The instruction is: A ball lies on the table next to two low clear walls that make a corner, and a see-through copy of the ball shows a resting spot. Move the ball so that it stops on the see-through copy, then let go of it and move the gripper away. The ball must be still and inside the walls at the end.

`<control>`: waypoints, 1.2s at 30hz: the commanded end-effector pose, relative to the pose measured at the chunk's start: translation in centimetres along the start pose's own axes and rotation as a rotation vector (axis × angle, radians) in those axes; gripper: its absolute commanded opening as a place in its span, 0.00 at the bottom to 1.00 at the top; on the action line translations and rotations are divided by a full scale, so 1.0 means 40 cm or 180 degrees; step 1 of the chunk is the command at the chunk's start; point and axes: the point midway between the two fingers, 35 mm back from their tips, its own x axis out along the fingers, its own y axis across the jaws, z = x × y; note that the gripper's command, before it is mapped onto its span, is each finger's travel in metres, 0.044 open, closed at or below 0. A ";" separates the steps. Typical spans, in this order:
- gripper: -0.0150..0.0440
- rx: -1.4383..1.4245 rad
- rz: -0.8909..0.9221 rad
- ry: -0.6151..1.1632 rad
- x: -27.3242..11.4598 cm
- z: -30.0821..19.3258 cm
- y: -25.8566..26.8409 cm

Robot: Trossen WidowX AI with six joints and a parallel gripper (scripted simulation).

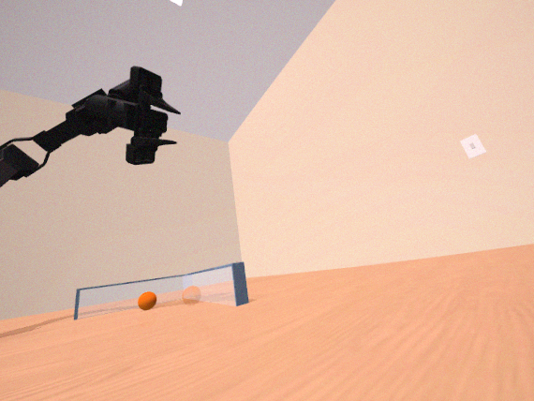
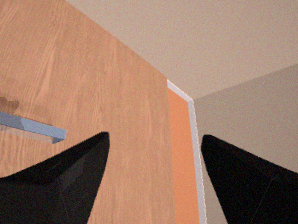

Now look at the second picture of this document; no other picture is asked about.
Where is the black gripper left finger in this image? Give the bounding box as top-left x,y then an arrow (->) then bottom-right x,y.
0,132 -> 109,224

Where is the low clear wall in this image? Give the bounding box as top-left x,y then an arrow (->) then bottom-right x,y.
0,124 -> 63,144

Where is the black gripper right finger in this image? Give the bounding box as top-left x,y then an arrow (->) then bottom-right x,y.
201,135 -> 298,224

